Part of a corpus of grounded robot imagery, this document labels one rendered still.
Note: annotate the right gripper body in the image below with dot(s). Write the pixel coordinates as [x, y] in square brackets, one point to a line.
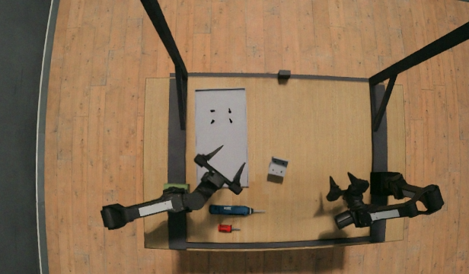
[202, 162]

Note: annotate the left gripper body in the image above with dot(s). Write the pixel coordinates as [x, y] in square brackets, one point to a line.
[335, 193]

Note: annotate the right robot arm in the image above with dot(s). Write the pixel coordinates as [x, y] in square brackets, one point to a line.
[178, 202]

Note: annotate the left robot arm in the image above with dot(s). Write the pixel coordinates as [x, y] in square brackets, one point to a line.
[369, 214]

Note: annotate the grey metal bracket with holes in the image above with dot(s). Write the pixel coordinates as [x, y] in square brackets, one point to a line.
[278, 166]

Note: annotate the red hand screwdriver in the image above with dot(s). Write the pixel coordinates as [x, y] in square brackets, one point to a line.
[226, 228]

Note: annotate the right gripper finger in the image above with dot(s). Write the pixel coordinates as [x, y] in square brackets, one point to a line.
[238, 175]
[210, 155]

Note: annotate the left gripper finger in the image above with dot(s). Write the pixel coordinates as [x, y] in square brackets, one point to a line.
[332, 183]
[351, 177]

